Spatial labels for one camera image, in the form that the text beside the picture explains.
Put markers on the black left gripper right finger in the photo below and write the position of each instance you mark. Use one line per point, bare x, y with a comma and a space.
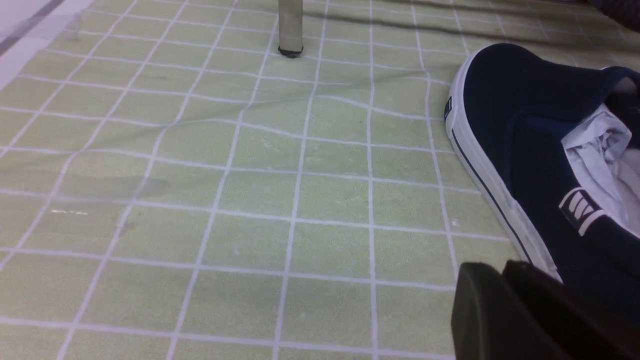
582, 329

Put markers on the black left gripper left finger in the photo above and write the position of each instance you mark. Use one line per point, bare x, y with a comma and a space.
490, 322

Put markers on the navy slip-on shoe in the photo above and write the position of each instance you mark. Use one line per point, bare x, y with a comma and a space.
554, 149

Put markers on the stainless steel shoe rack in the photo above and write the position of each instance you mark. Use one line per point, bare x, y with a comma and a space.
290, 28

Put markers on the green checkered tablecloth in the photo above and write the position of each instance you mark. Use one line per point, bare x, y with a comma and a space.
172, 188

